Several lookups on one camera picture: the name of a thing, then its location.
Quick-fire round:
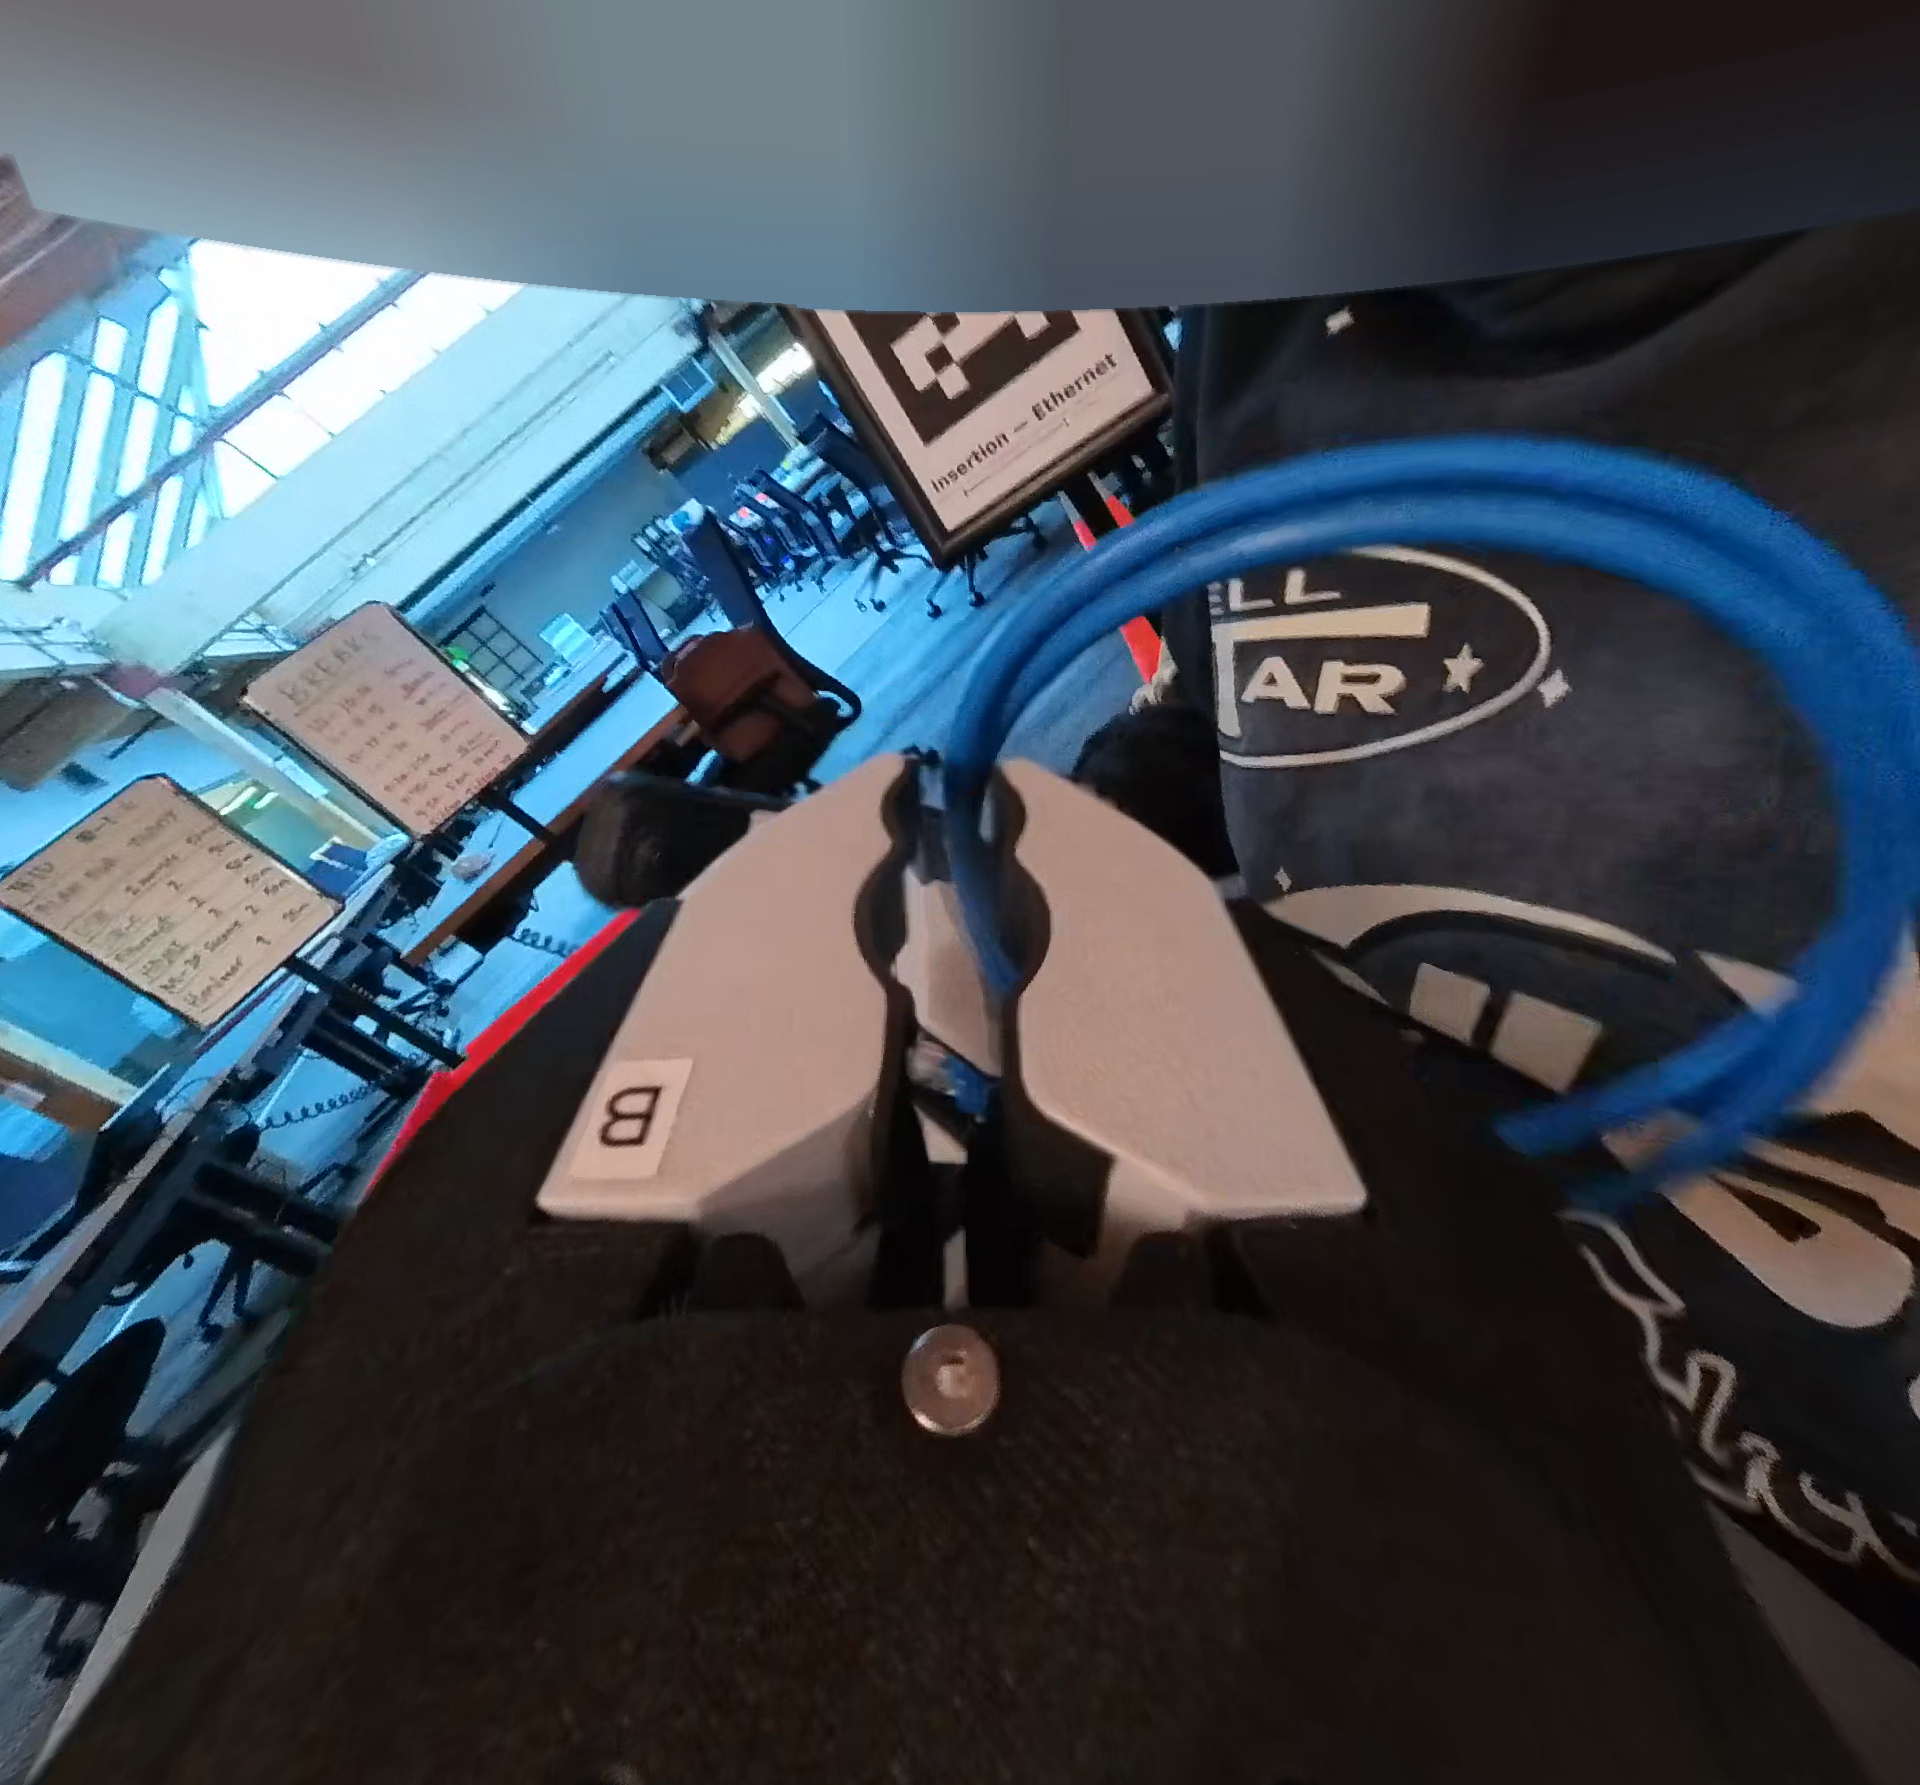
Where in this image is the brown leather chair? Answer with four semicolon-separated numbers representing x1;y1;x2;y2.
659;628;864;801

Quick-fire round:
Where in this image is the group of black office chairs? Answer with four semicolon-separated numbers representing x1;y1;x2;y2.
600;408;1052;617

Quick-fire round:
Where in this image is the blue ethernet cable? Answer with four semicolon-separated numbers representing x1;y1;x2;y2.
906;437;1920;1203

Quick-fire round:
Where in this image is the orange traffic cone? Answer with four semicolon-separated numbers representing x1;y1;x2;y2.
1057;487;1181;690

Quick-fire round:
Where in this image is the wooden office desk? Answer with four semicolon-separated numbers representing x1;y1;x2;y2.
404;667;692;963

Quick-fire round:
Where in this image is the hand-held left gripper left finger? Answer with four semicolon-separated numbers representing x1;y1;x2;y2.
535;756;923;1284

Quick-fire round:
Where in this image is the framed square marker sign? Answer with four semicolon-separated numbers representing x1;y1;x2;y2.
778;304;1175;571

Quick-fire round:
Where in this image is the whiteboard with red underlines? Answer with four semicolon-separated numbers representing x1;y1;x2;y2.
241;600;531;842

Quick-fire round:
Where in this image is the red plastic bin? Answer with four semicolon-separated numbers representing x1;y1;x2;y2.
403;908;650;1172

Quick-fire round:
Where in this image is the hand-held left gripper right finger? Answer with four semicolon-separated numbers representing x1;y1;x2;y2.
974;757;1372;1284

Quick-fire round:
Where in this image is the whiteboard with green underlines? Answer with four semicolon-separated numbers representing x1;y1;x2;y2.
0;769;348;1035

